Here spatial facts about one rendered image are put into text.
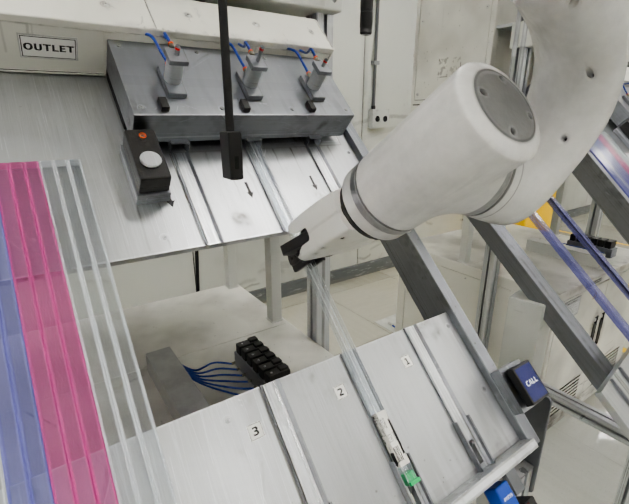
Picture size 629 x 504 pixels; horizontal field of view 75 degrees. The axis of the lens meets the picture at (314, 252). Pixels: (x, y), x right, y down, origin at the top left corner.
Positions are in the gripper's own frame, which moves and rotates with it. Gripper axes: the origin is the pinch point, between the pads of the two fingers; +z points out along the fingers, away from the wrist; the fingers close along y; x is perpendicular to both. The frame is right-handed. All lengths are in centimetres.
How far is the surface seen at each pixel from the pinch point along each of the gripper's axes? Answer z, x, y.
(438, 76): 31, -60, -96
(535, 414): -4.1, 31.0, -25.1
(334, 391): -2.2, 17.0, 3.9
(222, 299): 70, -9, -12
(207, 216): 2.4, -8.3, 10.6
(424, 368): -2.6, 19.0, -9.9
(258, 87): -1.4, -25.4, -0.9
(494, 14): 6, -62, -96
